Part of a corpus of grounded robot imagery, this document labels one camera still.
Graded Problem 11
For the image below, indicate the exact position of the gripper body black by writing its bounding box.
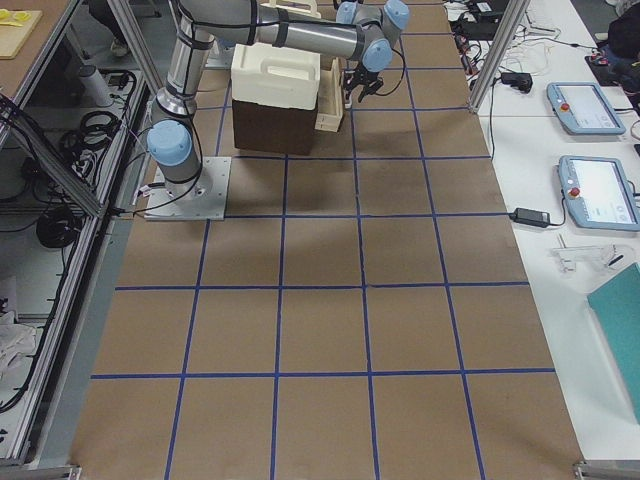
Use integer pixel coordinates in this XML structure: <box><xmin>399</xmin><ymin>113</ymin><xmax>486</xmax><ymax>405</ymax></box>
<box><xmin>344</xmin><ymin>67</ymin><xmax>384</xmax><ymax>97</ymax></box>

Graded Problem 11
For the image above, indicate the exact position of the dark wooden drawer cabinet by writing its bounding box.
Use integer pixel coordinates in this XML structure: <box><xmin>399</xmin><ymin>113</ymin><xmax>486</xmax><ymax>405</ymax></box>
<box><xmin>232</xmin><ymin>58</ymin><xmax>344</xmax><ymax>156</ymax></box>

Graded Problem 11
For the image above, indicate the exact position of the cream plastic tray box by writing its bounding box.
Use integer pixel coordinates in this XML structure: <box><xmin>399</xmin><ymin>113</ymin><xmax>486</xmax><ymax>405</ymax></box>
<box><xmin>231</xmin><ymin>43</ymin><xmax>320</xmax><ymax>110</ymax></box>

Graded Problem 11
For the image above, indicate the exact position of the black power adapter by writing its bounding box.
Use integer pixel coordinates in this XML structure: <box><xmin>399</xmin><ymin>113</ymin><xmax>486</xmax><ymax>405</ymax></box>
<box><xmin>509</xmin><ymin>207</ymin><xmax>551</xmax><ymax>228</ymax></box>

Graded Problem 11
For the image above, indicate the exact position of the upper teach pendant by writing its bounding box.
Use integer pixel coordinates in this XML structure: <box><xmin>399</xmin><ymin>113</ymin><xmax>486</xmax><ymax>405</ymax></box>
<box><xmin>546</xmin><ymin>82</ymin><xmax>626</xmax><ymax>135</ymax></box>

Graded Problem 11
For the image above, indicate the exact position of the teach pendant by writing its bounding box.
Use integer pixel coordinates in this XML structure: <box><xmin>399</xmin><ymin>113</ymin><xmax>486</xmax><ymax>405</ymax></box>
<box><xmin>546</xmin><ymin>82</ymin><xmax>626</xmax><ymax>135</ymax></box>
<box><xmin>557</xmin><ymin>155</ymin><xmax>639</xmax><ymax>232</ymax></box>

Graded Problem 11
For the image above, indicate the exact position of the lower teach pendant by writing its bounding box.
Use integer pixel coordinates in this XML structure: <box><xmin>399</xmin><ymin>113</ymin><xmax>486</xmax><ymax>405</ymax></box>
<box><xmin>557</xmin><ymin>155</ymin><xmax>639</xmax><ymax>232</ymax></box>

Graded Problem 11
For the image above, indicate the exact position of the clear acrylic stand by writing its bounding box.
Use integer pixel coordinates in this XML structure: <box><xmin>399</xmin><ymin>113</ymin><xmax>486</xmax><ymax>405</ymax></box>
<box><xmin>550</xmin><ymin>236</ymin><xmax>636</xmax><ymax>273</ymax></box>

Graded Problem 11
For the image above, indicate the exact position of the teal foam block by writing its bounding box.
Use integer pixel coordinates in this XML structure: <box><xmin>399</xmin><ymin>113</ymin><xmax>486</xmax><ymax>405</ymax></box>
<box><xmin>587</xmin><ymin>263</ymin><xmax>639</xmax><ymax>410</ymax></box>

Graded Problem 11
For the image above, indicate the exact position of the wooden board with yellow parts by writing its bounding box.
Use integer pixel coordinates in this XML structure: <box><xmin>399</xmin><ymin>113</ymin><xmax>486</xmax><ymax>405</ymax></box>
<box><xmin>1</xmin><ymin>8</ymin><xmax>43</xmax><ymax>60</ymax></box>

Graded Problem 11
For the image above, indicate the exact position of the white crumpled cloth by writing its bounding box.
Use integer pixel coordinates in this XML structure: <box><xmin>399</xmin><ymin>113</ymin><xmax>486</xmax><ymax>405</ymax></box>
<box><xmin>0</xmin><ymin>277</ymin><xmax>36</xmax><ymax>386</ymax></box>

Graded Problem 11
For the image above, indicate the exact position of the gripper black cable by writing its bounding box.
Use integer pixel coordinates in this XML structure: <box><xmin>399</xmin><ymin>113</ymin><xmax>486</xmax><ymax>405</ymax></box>
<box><xmin>372</xmin><ymin>47</ymin><xmax>407</xmax><ymax>97</ymax></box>

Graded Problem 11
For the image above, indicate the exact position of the aluminium frame post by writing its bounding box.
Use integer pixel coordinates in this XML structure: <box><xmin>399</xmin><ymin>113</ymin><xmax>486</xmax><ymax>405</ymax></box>
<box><xmin>468</xmin><ymin>0</ymin><xmax>529</xmax><ymax>114</ymax></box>

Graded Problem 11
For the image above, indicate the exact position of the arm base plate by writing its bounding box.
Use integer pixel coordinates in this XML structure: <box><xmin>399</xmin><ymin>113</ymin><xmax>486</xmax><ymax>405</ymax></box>
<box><xmin>143</xmin><ymin>156</ymin><xmax>232</xmax><ymax>221</ymax></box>

